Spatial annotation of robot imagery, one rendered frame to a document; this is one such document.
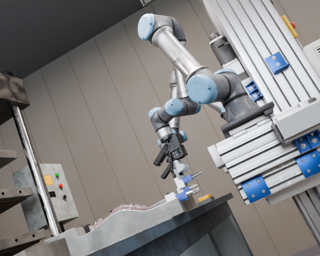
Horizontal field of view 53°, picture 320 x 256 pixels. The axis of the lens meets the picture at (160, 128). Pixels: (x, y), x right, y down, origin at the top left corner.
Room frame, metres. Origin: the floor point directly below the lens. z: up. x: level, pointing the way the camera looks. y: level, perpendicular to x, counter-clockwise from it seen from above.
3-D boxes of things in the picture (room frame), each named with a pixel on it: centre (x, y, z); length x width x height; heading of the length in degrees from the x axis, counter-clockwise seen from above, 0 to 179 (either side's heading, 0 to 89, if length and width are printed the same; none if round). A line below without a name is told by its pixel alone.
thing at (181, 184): (1.48, -0.03, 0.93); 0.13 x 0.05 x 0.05; 74
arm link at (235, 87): (1.32, -0.34, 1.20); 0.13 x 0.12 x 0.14; 133
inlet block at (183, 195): (1.23, 0.02, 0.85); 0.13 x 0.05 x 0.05; 90
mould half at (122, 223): (1.28, 0.30, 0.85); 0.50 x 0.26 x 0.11; 90
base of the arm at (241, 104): (1.33, -0.34, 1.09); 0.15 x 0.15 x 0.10
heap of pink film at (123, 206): (1.29, 0.29, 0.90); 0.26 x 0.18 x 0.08; 90
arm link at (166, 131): (1.49, -0.01, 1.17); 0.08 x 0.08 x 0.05
